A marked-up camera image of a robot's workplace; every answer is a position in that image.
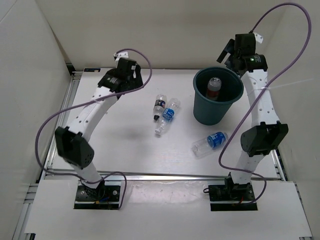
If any red label red cap bottle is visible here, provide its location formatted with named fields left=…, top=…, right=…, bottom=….
left=205, top=77, right=222, bottom=101

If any black label plastic bottle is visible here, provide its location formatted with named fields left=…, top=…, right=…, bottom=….
left=153, top=94, right=167, bottom=122

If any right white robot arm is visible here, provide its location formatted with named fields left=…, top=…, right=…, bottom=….
left=217, top=32, right=289, bottom=201

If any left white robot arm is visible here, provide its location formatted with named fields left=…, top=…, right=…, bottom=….
left=54, top=57, right=143, bottom=201

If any dark green plastic bin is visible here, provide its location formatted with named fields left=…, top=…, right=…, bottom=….
left=193, top=66, right=244, bottom=126

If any blue label bottle white cap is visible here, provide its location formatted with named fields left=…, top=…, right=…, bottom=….
left=155, top=98, right=181, bottom=135

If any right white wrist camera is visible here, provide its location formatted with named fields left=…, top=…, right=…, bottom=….
left=253, top=32, right=264, bottom=44

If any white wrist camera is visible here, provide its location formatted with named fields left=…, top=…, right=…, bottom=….
left=253, top=32, right=264, bottom=44
left=113, top=51, right=129, bottom=62

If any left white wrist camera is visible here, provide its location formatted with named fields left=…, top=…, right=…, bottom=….
left=113, top=51, right=129, bottom=62

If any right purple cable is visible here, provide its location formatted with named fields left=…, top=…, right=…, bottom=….
left=218, top=2, right=312, bottom=205

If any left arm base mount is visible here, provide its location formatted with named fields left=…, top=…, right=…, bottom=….
left=73, top=181, right=122, bottom=210

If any aluminium front rail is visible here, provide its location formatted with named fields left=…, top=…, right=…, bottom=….
left=42, top=170, right=281, bottom=181

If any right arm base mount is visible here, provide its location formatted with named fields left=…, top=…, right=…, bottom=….
left=203, top=183, right=258, bottom=212

